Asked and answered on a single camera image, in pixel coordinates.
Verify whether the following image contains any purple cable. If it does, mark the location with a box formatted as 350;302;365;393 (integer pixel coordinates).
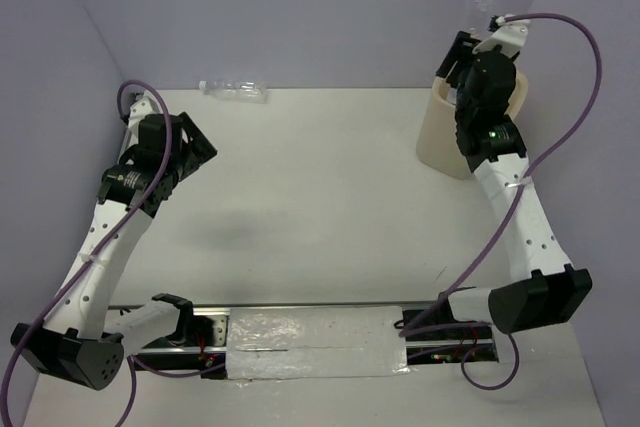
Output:
0;79;226;427
399;12;604;392

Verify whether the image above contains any white foil cover sheet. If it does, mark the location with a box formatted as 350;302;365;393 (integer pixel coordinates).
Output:
226;306;409;380

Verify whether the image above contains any clear bottle at back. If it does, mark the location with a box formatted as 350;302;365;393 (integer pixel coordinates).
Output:
198;80;269;104

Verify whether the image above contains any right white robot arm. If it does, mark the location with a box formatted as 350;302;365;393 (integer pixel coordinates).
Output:
434;31;593;338

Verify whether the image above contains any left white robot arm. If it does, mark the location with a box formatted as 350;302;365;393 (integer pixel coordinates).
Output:
10;112;217;390

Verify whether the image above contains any large clear front bottle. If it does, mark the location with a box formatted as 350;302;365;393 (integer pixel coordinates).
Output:
464;0;501;38

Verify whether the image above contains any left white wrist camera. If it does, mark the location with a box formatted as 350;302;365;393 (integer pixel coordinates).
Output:
127;95;161;136

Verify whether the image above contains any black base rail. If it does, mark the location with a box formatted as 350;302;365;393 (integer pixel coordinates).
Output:
134;306;498;380

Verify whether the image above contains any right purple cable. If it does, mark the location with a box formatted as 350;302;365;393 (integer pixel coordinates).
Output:
399;12;604;392

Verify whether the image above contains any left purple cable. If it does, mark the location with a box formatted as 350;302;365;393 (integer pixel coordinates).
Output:
0;79;226;427

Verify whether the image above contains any beige plastic bin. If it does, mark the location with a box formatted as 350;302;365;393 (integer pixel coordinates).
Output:
417;71;530;180

